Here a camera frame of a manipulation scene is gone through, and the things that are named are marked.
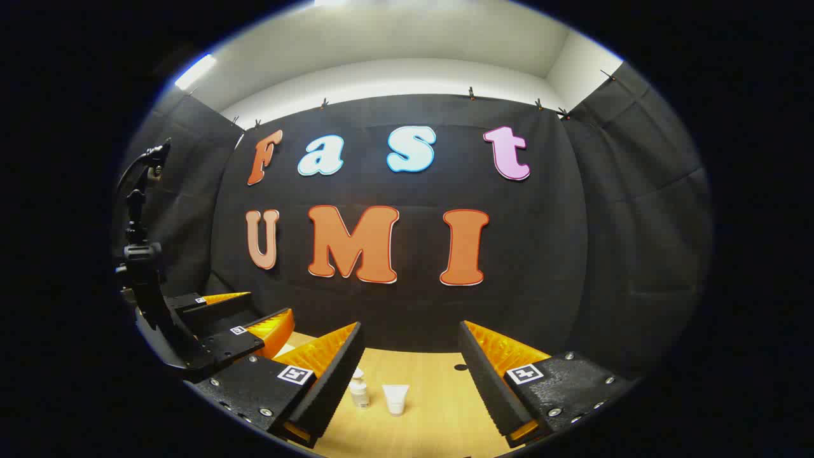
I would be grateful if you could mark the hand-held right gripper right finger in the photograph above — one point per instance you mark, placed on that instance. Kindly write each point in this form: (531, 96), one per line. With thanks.
(486, 381)

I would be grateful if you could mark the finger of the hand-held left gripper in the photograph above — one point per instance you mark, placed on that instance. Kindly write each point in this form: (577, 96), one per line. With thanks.
(229, 346)
(191, 304)

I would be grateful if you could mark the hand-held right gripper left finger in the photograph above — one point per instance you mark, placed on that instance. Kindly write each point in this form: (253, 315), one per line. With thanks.
(331, 381)

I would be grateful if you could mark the white pump bottle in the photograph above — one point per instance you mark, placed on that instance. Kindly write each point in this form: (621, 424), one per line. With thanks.
(360, 394)

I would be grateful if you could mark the white squeeze tube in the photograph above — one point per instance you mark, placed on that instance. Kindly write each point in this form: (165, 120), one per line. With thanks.
(395, 399)

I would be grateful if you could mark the row of backdrop clips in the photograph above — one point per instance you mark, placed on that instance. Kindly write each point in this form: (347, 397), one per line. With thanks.
(471, 93)

